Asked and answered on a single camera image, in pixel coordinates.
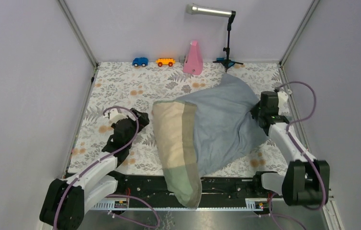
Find blue pillowcase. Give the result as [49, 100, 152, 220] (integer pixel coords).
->
[177, 73, 268, 176]

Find white pillow with yellow edge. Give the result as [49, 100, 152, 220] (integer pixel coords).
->
[152, 101, 202, 208]

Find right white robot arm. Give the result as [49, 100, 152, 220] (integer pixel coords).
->
[250, 91, 330, 209]

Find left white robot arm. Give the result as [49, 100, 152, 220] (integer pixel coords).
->
[39, 106, 150, 230]

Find floral table cloth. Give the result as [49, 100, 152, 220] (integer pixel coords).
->
[67, 62, 287, 177]

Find blue toy car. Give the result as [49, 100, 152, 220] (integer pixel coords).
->
[132, 57, 149, 67]

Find orange toy car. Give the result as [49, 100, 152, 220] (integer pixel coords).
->
[156, 58, 176, 67]

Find black microphone stand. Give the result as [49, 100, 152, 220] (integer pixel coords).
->
[213, 11, 243, 72]

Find pink metronome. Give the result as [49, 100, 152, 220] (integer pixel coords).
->
[183, 40, 203, 76]

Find silver microphone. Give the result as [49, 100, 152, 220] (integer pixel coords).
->
[186, 3, 236, 18]

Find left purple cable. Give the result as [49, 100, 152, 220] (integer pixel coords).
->
[53, 106, 162, 229]

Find purple cable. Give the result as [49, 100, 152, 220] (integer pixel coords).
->
[53, 106, 162, 229]
[256, 81, 328, 230]

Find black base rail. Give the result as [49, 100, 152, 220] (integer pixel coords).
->
[110, 172, 270, 210]

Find white slotted cable duct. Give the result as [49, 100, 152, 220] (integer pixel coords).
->
[89, 198, 265, 211]

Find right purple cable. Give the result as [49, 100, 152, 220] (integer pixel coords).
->
[256, 81, 328, 230]

